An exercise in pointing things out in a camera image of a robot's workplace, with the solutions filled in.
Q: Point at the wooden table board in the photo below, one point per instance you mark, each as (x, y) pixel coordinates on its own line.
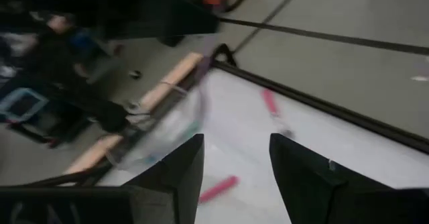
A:
(167, 80)

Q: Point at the clear plastic bin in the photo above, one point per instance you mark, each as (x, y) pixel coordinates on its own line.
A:
(174, 116)

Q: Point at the person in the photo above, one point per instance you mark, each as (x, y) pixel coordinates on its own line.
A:
(58, 24)

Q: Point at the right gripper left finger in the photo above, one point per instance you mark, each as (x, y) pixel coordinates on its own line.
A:
(187, 170)

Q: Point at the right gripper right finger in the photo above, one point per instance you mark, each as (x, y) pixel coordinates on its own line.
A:
(295, 177)

